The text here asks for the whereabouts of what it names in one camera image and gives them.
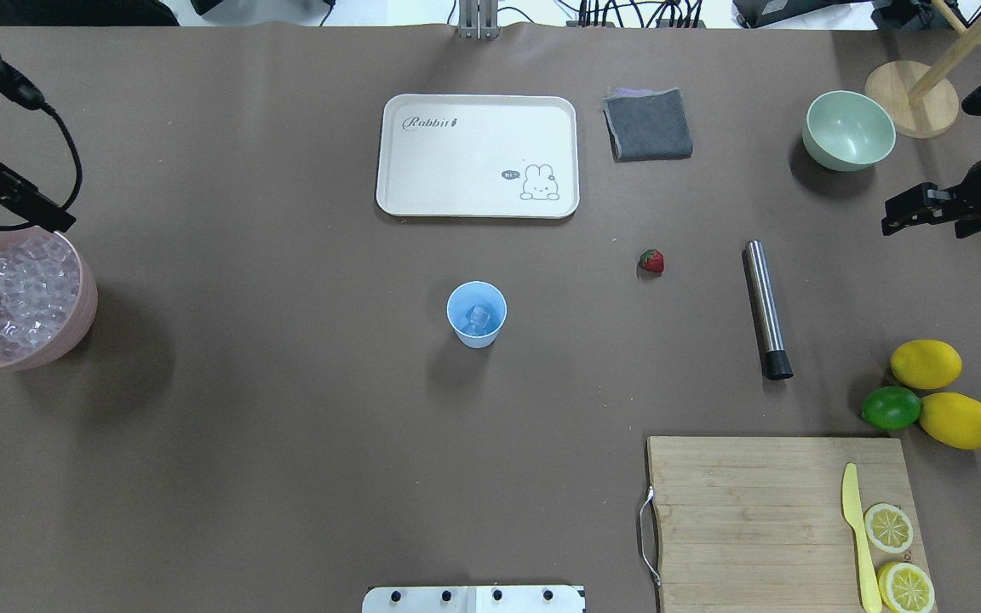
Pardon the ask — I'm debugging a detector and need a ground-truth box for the wooden cup tree stand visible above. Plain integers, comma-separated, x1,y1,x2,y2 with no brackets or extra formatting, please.
864,1,981,139

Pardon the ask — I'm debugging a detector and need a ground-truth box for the pink bowl of ice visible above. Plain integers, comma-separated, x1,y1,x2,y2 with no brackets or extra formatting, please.
0,226,98,371

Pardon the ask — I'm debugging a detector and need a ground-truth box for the light blue plastic cup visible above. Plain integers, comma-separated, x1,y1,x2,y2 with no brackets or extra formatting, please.
446,280,508,349

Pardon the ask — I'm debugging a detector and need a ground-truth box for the mint green bowl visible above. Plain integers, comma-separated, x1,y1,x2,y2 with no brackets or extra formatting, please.
801,90,897,172

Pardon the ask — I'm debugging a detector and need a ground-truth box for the yellow lemon one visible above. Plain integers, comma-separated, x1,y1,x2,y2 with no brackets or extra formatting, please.
889,339,964,389

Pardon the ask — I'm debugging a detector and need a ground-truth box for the green lime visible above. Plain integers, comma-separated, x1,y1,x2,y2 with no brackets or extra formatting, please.
860,387,923,431

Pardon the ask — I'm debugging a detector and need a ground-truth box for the yellow lemon two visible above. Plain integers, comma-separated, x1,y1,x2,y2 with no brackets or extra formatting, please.
919,392,981,450

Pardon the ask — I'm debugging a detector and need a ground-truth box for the steel muddler black tip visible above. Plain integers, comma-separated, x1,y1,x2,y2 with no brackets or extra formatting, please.
743,240,794,381

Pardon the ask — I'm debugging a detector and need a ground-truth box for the red strawberry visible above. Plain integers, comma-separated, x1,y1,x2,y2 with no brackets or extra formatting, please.
637,249,665,275

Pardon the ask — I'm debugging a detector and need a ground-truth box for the grey folded cloth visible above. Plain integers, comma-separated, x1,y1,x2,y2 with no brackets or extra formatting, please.
602,87,694,162

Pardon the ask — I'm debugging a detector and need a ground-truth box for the lemon half slice one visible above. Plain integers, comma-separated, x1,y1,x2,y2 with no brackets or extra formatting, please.
863,503,915,554

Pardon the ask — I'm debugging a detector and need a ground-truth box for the wooden cutting board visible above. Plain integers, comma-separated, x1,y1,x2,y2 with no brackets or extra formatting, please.
646,436,929,612

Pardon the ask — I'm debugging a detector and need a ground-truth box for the lemon half slice two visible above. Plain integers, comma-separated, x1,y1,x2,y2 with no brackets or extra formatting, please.
877,562,937,612

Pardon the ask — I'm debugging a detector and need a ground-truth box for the yellow plastic knife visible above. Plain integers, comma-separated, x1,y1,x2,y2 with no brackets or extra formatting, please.
840,462,883,612

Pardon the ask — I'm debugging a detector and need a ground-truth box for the cream rabbit tray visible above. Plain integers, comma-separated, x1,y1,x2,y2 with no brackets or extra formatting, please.
376,94,580,220

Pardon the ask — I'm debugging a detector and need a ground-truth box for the aluminium frame post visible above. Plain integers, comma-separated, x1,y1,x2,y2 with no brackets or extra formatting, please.
456,0,501,40

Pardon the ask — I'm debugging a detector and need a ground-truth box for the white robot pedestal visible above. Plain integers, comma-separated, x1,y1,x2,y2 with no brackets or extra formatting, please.
361,583,588,612

